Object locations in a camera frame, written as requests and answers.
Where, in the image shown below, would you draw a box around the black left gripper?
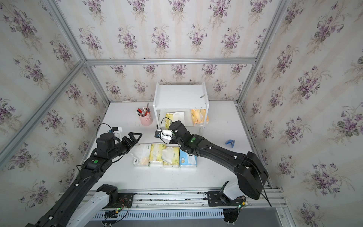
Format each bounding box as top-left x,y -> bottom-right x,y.
105,132 -> 141,162

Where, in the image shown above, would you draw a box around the yellow tissue pack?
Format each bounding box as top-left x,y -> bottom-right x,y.
162,147 -> 180,168
163,112 -> 185,130
149,143 -> 167,165

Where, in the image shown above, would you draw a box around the white tissue pack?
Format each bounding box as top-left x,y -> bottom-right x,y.
130,143 -> 151,167

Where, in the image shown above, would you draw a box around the blue tissue pack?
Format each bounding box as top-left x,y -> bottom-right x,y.
179,150 -> 197,168

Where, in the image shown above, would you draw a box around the orange tissue pack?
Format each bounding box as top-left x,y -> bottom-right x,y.
191,109 -> 207,126

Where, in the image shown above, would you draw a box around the white two-tier shelf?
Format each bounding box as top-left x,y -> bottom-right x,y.
153,82 -> 209,135

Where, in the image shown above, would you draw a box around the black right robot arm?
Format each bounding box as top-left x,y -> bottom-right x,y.
163,117 -> 269,200

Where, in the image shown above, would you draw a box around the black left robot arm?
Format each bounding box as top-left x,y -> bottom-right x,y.
34,128 -> 142,227

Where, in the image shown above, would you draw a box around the pink pen cup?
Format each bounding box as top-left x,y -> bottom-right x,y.
139,113 -> 153,126

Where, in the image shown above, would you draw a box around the pens in cup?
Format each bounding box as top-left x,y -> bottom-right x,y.
137,103 -> 151,117

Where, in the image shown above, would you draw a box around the blue clip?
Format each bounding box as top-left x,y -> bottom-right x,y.
225,140 -> 235,148

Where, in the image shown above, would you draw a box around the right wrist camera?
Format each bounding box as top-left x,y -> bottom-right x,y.
154,130 -> 173,144

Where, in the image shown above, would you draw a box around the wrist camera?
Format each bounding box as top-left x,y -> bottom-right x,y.
111,126 -> 123,139
154,130 -> 173,144

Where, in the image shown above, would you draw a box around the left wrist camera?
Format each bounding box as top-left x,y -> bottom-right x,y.
111,126 -> 123,139

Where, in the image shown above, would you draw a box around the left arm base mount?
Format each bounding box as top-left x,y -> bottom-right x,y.
96,184 -> 134,209

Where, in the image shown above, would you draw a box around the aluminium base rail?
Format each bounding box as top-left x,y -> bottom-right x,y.
50,188 -> 296,227

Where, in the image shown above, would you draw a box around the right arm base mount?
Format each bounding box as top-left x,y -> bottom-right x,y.
205,181 -> 248,208

